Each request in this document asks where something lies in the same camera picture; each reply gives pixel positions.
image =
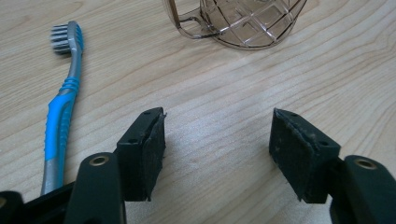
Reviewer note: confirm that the clear brown plastic cup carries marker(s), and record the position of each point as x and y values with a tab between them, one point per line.
249	25

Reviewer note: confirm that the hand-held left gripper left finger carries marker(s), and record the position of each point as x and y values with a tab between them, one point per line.
146	155

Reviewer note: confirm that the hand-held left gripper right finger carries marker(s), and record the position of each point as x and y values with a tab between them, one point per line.
299	158

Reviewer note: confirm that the blue and grey toothbrush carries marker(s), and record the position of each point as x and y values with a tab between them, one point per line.
60	118

